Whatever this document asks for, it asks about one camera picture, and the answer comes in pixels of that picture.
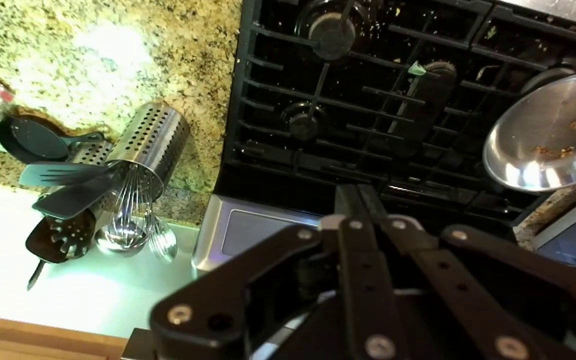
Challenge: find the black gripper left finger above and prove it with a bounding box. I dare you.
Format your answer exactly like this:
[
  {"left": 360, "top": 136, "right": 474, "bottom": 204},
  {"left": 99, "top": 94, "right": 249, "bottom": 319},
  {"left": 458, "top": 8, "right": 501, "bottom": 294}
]
[{"left": 123, "top": 183, "right": 399, "bottom": 360}]

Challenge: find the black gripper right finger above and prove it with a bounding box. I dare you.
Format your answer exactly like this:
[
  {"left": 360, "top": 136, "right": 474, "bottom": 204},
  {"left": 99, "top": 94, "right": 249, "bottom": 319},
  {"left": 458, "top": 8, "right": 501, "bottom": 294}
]
[{"left": 358, "top": 183, "right": 576, "bottom": 360}]

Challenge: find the black steel gas stove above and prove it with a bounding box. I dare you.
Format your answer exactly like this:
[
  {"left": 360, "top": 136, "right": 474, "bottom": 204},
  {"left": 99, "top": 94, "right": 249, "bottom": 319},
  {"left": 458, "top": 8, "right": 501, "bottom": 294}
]
[{"left": 193, "top": 0, "right": 576, "bottom": 273}]

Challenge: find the black oblong object teal tip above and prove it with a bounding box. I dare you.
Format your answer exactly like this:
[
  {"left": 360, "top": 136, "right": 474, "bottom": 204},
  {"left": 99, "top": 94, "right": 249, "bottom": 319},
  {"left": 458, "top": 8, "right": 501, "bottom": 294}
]
[{"left": 379, "top": 57, "right": 463, "bottom": 159}]

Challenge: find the stainless steel frying pan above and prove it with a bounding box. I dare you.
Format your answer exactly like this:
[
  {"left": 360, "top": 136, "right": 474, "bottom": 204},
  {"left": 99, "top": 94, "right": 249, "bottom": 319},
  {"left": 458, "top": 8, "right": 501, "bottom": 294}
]
[{"left": 481, "top": 68, "right": 576, "bottom": 194}]

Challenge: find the steel ladle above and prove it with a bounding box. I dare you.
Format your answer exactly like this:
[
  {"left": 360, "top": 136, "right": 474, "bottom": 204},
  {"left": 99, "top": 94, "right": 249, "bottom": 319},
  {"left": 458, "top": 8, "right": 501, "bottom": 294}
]
[{"left": 92, "top": 209, "right": 150, "bottom": 260}]

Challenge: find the perforated steel utensil holder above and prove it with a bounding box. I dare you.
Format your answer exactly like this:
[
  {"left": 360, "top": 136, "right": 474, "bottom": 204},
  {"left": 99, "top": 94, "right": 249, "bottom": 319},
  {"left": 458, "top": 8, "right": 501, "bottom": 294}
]
[{"left": 73, "top": 98, "right": 193, "bottom": 204}]

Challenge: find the black spatula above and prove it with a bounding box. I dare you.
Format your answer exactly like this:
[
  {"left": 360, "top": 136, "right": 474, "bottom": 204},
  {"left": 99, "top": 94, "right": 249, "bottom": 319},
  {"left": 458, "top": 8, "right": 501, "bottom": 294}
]
[{"left": 31, "top": 164, "right": 133, "bottom": 221}]

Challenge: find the black slotted spoon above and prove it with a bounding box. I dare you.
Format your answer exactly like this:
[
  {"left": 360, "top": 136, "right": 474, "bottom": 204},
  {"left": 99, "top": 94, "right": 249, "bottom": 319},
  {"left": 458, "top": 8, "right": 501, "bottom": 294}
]
[{"left": 24, "top": 207, "right": 99, "bottom": 266}]

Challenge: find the dark teal spatula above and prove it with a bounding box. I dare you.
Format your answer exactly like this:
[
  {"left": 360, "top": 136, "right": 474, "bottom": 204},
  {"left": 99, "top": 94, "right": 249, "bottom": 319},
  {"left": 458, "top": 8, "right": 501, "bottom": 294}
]
[{"left": 16, "top": 159, "right": 129, "bottom": 192}]

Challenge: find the black solid spoon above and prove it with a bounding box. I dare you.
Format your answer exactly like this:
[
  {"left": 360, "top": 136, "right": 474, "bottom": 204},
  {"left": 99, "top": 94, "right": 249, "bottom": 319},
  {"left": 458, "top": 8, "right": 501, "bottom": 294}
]
[{"left": 0, "top": 113, "right": 109, "bottom": 166}]

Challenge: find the steel wire whisk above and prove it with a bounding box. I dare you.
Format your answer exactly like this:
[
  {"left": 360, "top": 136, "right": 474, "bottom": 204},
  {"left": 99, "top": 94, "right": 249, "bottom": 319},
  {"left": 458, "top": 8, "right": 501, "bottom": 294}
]
[{"left": 115, "top": 183, "right": 144, "bottom": 235}]

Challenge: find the wooden wall cabinet frame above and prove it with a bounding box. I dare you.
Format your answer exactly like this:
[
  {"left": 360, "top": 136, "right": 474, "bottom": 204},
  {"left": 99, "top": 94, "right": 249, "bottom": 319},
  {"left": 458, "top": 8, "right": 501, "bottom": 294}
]
[{"left": 0, "top": 312, "right": 133, "bottom": 360}]

